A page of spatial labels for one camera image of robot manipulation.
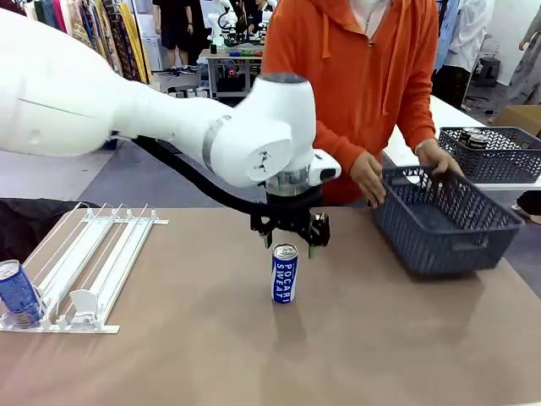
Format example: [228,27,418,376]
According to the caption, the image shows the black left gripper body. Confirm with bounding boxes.
[249,189,325,234]

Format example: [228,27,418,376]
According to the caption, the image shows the blue Pocari Sweat can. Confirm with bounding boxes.
[270,243,299,305]
[0,259,44,329]

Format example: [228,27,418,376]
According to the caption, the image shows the blue-grey perforated plastic basket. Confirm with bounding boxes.
[438,126,541,184]
[370,165,527,277]

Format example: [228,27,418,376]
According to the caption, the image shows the person's right forearm orange sleeve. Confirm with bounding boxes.
[314,118,373,173]

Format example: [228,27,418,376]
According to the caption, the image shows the person's left forearm orange sleeve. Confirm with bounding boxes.
[395,80,437,148]

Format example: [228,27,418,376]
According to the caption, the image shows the person's right hand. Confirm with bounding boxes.
[349,150,387,210]

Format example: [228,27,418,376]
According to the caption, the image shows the person's left hand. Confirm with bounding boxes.
[415,138,466,178]

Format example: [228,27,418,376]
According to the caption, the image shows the person in orange hoodie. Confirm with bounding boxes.
[260,0,440,208]

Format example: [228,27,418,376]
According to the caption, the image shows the grey background work cart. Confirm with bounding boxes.
[199,47,266,99]

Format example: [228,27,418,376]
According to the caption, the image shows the white side table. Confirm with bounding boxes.
[382,95,541,191]

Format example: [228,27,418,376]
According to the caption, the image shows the bystander in black clothes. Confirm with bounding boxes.
[152,0,196,76]

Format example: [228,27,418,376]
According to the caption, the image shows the seated person's leg and shoe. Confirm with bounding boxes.
[511,189,541,221]

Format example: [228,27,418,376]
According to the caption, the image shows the black cloth cover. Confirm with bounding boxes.
[0,197,102,264]

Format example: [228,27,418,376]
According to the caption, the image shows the dark plastic stool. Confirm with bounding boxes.
[477,57,502,89]

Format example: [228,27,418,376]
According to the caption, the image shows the brown cardboard box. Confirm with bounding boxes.
[492,104,541,137]

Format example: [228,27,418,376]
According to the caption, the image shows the colourful hanging fabrics rack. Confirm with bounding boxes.
[25,0,152,85]

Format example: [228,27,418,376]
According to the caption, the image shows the white hanging shirts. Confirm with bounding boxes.
[433,0,495,74]

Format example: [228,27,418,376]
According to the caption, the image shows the mannequin in grey dress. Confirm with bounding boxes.
[505,8,541,105]

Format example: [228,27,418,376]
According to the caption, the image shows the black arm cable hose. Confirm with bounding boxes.
[130,134,271,215]

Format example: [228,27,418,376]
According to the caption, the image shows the white wire can dispenser rack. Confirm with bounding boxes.
[0,201,170,335]

